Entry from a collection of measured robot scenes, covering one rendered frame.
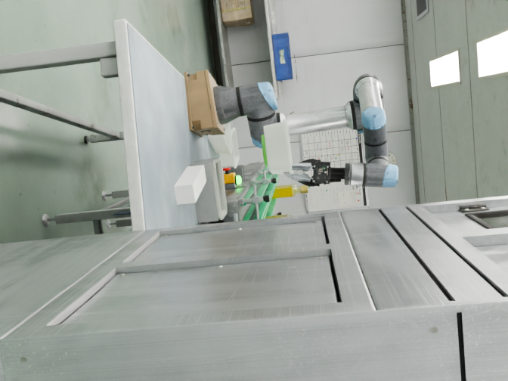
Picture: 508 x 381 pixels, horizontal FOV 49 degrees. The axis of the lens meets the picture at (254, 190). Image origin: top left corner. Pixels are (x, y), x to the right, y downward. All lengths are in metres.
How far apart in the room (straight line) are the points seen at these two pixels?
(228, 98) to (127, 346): 1.53
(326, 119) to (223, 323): 1.60
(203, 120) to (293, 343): 1.48
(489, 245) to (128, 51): 0.97
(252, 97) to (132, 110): 0.79
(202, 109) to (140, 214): 0.77
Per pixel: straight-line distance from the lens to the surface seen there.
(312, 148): 8.19
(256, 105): 2.18
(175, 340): 0.74
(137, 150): 1.47
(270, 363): 0.74
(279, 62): 7.59
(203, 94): 2.13
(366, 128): 1.85
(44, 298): 0.98
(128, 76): 1.50
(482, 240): 1.07
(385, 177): 1.82
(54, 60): 1.63
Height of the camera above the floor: 1.17
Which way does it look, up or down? 6 degrees down
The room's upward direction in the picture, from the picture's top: 84 degrees clockwise
